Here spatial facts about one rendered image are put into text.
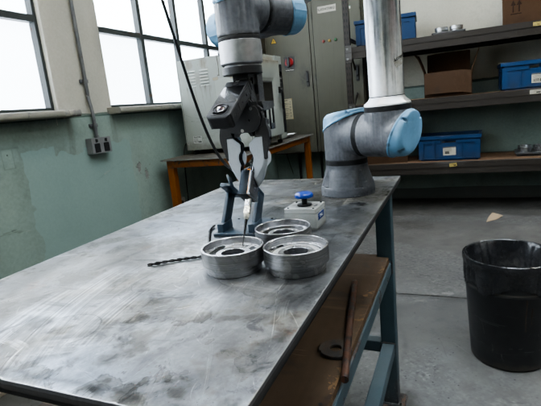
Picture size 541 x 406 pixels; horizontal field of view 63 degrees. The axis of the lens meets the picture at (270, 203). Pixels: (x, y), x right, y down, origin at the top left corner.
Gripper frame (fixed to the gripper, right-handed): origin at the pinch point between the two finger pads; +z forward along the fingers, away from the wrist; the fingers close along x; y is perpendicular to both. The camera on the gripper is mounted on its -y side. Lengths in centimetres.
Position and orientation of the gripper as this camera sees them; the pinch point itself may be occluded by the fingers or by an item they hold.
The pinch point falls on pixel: (249, 180)
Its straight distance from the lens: 81.3
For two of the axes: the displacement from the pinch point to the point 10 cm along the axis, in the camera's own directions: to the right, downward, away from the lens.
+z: 1.0, 9.7, 2.1
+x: -9.4, 0.2, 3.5
